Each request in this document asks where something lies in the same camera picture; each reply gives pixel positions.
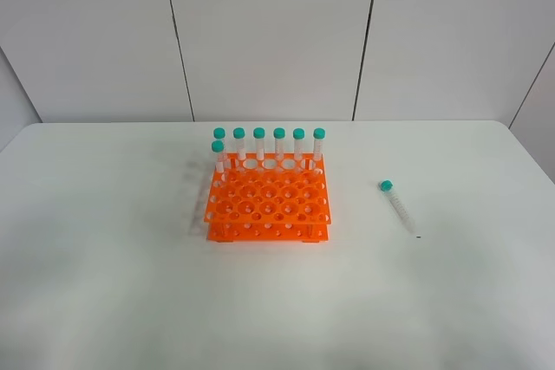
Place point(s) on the green-capped test tube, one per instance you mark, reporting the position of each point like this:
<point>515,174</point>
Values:
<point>387,188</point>

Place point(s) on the orange test tube rack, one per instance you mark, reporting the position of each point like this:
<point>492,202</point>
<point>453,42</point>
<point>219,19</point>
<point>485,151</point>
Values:
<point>269,201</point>

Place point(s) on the second row left tube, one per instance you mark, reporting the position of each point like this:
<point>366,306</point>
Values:
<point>218,148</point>

